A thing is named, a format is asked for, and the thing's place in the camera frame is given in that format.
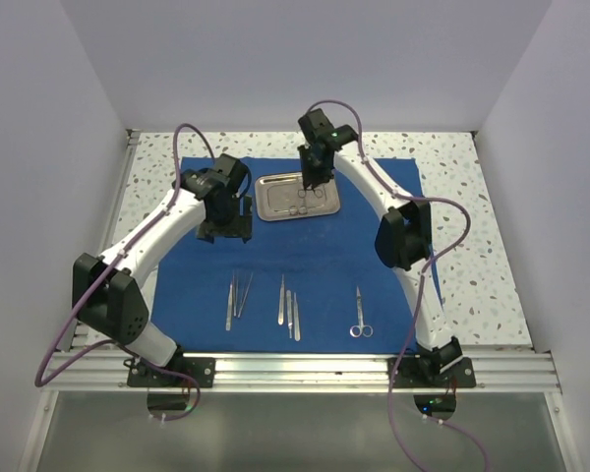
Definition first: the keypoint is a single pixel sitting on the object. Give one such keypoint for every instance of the thin steel tweezers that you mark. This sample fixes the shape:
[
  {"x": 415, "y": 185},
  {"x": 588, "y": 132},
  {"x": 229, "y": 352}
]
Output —
[{"x": 245, "y": 293}]

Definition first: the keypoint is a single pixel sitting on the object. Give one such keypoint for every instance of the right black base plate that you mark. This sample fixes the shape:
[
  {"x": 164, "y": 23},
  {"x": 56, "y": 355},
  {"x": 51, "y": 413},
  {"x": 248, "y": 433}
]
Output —
[{"x": 412, "y": 372}]

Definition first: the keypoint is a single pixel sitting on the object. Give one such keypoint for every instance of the steel haemostat clamp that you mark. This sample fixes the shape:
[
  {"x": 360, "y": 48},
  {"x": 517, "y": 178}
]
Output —
[
  {"x": 317, "y": 193},
  {"x": 298, "y": 211}
]

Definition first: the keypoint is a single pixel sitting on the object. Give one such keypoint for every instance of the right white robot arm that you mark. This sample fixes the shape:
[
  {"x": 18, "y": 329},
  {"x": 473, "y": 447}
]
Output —
[{"x": 404, "y": 238}]

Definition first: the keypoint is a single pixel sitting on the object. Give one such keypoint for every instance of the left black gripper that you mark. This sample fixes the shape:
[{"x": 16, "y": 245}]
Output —
[{"x": 240, "y": 226}]

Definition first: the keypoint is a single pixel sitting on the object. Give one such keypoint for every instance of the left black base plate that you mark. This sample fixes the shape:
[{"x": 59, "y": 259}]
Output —
[{"x": 201, "y": 369}]

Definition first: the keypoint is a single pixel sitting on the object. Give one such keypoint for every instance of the blue surgical cloth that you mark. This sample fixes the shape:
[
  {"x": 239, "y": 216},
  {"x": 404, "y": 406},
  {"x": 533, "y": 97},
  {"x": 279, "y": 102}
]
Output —
[{"x": 323, "y": 259}]

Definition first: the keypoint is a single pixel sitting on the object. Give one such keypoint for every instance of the steel instrument tray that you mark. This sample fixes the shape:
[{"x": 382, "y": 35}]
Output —
[{"x": 276, "y": 193}]

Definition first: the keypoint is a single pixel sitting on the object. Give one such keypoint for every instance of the steel surgical scissors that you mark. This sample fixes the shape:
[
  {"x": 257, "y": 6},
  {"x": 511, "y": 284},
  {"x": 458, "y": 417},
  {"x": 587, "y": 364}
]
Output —
[{"x": 360, "y": 328}]

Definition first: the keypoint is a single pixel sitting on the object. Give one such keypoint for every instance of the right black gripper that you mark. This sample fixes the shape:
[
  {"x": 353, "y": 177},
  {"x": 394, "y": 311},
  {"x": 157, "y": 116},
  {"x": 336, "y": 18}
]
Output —
[{"x": 310, "y": 177}]

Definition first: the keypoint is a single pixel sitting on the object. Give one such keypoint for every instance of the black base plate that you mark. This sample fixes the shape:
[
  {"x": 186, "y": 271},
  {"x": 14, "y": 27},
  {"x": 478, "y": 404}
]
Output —
[
  {"x": 412, "y": 372},
  {"x": 201, "y": 369}
]

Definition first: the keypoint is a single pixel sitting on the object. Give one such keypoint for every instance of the aluminium mounting rail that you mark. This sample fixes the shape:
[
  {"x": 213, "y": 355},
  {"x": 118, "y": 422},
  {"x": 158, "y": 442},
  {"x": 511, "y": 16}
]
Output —
[{"x": 481, "y": 371}]

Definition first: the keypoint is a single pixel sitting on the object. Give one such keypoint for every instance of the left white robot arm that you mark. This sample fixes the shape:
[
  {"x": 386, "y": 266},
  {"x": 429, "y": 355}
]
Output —
[{"x": 107, "y": 289}]

